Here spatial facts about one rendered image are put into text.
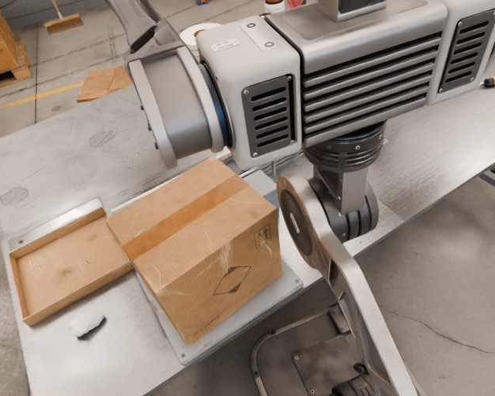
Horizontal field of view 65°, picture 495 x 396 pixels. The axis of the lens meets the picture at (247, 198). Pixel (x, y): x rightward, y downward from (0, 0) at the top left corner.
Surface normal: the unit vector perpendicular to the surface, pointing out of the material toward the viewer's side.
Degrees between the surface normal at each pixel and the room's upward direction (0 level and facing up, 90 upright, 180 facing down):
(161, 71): 0
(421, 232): 0
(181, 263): 0
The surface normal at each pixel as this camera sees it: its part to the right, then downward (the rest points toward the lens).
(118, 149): -0.12, -0.66
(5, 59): 0.44, 0.63
